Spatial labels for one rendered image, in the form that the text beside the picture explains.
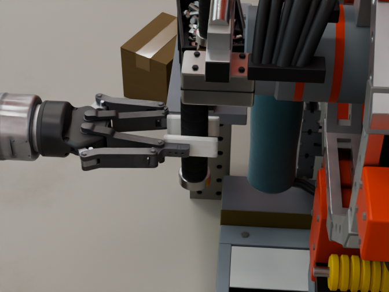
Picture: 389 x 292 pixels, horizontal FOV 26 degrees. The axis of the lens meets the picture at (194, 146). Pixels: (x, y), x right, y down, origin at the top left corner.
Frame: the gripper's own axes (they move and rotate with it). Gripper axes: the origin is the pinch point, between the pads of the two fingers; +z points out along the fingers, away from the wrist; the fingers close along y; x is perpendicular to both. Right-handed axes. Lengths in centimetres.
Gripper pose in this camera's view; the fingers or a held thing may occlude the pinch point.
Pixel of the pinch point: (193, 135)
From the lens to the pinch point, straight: 111.0
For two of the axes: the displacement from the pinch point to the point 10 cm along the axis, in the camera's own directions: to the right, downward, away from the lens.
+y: -0.7, 6.6, -7.5
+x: 0.0, -7.5, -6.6
